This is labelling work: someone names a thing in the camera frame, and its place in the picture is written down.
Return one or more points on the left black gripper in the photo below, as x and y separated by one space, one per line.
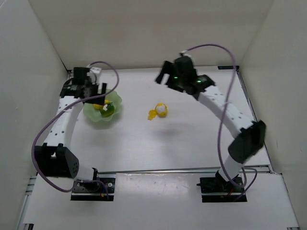
95 91

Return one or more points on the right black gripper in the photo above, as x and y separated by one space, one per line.
165 72

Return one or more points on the yellow fake pear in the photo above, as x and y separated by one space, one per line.
97 106

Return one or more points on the green fake fruit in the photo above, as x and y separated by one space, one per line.
107 110

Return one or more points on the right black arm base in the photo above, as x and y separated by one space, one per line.
217 190

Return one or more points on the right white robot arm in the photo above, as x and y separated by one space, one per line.
248 135

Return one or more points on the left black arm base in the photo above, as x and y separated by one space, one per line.
103 191

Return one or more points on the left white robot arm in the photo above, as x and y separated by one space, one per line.
55 157

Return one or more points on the green glass fruit bowl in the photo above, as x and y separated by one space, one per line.
97 113

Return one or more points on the yellow fake lemon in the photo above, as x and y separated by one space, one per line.
160 110

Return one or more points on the right blue corner label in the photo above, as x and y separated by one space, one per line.
226 67

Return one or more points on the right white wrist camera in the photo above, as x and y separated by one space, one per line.
184 54

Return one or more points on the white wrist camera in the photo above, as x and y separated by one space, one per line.
184 54
93 74

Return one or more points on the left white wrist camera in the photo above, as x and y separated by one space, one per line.
93 74

